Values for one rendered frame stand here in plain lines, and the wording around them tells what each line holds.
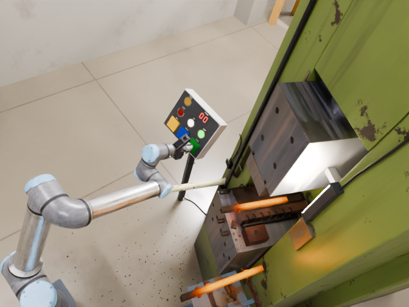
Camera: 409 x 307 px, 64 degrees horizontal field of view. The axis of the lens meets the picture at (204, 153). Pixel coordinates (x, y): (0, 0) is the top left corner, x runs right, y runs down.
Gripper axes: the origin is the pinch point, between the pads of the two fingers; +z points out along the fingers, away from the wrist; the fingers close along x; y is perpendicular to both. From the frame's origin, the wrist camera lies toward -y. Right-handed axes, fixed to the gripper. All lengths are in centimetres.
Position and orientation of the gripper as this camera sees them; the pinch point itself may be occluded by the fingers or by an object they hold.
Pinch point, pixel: (192, 145)
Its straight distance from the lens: 196.6
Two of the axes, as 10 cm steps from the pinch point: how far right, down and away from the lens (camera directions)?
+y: -5.3, 7.2, 4.5
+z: 5.6, -1.0, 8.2
